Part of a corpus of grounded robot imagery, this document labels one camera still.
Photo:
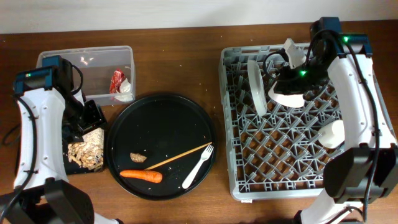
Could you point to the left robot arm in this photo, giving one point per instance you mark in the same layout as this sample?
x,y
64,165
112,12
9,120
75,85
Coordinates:
x,y
53,114

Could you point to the red snack wrapper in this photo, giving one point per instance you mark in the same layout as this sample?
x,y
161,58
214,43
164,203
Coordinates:
x,y
116,81

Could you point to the pink bowl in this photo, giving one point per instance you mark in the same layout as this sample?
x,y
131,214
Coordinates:
x,y
293,101

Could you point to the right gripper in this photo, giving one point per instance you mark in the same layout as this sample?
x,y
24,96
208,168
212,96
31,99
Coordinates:
x,y
288,87

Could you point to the grey dishwasher rack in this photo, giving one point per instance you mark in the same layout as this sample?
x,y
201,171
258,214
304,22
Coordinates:
x,y
277,155

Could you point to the round black tray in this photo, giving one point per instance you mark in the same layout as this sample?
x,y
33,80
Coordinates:
x,y
160,126

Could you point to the brown food chunk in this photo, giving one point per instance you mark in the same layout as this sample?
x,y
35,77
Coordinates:
x,y
138,158

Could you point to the food scraps pile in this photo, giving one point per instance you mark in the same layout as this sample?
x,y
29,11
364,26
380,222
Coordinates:
x,y
89,153

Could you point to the wooden chopstick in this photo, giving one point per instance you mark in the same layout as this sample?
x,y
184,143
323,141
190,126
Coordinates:
x,y
178,156

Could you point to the white tissue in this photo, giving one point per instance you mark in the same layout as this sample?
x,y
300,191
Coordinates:
x,y
123,91

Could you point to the grey plate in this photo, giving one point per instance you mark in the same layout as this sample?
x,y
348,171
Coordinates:
x,y
257,87

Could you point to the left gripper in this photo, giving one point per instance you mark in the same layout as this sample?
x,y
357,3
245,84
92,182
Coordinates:
x,y
97,121

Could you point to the white cup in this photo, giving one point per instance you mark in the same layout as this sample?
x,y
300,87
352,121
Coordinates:
x,y
332,135

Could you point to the clear plastic bin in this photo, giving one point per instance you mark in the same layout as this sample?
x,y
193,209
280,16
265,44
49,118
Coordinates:
x,y
97,65

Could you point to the black rectangular tray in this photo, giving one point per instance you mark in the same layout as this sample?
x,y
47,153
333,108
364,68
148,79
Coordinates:
x,y
71,167

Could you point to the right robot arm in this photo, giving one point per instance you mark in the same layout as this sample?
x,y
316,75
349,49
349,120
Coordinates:
x,y
367,169

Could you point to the orange carrot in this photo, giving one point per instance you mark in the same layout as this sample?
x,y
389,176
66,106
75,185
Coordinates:
x,y
147,175

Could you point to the white plastic fork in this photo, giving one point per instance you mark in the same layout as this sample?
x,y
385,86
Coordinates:
x,y
204,157

